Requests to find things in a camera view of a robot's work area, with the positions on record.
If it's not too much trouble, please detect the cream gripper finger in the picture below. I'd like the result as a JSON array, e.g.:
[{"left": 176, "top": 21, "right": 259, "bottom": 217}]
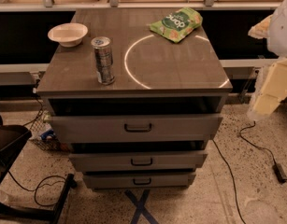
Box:
[
  {"left": 248, "top": 15, "right": 272, "bottom": 39},
  {"left": 247, "top": 59, "right": 287, "bottom": 118}
]

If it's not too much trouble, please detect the silver redbull can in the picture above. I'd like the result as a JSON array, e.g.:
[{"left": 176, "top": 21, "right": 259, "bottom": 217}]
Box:
[{"left": 91, "top": 36, "right": 115, "bottom": 85}]

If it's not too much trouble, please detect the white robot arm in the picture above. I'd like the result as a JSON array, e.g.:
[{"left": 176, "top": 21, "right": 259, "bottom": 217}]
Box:
[{"left": 247, "top": 0, "right": 287, "bottom": 121}]

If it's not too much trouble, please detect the white paper bowl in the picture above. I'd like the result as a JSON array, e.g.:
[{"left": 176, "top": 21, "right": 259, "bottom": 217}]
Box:
[{"left": 48, "top": 23, "right": 88, "bottom": 48}]

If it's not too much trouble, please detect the green chip bag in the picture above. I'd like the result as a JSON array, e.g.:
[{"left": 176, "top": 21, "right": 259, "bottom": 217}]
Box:
[{"left": 150, "top": 7, "right": 203, "bottom": 43}]

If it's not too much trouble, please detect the black power adapter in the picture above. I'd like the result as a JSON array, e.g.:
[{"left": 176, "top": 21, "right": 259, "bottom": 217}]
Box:
[{"left": 273, "top": 163, "right": 287, "bottom": 183}]

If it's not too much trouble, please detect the grey drawer cabinet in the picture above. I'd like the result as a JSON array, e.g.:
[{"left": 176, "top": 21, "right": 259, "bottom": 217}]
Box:
[{"left": 38, "top": 8, "right": 232, "bottom": 176}]

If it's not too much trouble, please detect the top grey drawer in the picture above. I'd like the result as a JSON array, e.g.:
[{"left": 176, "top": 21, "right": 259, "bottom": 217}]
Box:
[{"left": 50, "top": 114, "right": 222, "bottom": 143}]

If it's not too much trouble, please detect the grey drawer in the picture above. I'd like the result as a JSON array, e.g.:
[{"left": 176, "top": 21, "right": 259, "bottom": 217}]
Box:
[
  {"left": 50, "top": 114, "right": 222, "bottom": 143},
  {"left": 69, "top": 150, "right": 208, "bottom": 173},
  {"left": 83, "top": 172, "right": 196, "bottom": 189}
]

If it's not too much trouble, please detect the bottom grey drawer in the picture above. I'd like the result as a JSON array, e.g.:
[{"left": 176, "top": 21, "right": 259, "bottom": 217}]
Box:
[{"left": 83, "top": 172, "right": 196, "bottom": 189}]

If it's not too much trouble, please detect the middle grey drawer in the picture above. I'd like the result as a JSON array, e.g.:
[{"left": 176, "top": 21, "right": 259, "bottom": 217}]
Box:
[{"left": 69, "top": 150, "right": 208, "bottom": 173}]

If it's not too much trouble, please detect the black cable right floor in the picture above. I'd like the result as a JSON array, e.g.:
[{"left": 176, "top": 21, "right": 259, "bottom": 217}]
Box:
[{"left": 238, "top": 120, "right": 287, "bottom": 193}]

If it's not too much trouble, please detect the black cable floor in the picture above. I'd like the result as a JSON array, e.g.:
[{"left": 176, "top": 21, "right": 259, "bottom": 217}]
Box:
[
  {"left": 7, "top": 170, "right": 69, "bottom": 208},
  {"left": 238, "top": 120, "right": 287, "bottom": 193}
]

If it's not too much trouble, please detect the black cable under cabinet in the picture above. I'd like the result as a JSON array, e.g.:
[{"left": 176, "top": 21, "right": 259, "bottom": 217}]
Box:
[{"left": 211, "top": 138, "right": 248, "bottom": 224}]

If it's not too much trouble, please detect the wire basket with items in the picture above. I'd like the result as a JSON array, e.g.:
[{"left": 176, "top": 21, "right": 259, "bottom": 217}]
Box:
[{"left": 30, "top": 110, "right": 69, "bottom": 152}]

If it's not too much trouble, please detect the black cable left floor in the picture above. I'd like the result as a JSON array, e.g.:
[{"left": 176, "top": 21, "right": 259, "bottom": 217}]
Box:
[{"left": 7, "top": 170, "right": 69, "bottom": 208}]

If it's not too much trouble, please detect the black chair frame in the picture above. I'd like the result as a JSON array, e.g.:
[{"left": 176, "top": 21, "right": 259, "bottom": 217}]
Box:
[{"left": 0, "top": 116, "right": 77, "bottom": 224}]

